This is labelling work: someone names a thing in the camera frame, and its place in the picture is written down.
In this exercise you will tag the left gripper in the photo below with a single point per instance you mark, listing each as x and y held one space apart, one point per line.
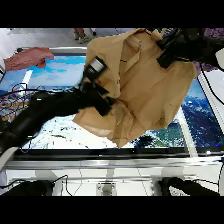
98 98

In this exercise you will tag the tan long-sleeved shirt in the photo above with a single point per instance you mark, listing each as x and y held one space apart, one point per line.
150 96

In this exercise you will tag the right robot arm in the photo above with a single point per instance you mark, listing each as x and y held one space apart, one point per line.
196 46

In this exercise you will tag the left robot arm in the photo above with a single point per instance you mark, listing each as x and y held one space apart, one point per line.
36 115

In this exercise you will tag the person's legs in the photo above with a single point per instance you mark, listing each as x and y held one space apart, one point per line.
81 35

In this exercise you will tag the red garment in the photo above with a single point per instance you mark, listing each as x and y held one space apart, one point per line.
28 58

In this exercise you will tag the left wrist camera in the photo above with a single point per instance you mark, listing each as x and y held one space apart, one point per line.
95 68

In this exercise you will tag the silver frame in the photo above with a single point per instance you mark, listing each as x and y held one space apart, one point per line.
110 163

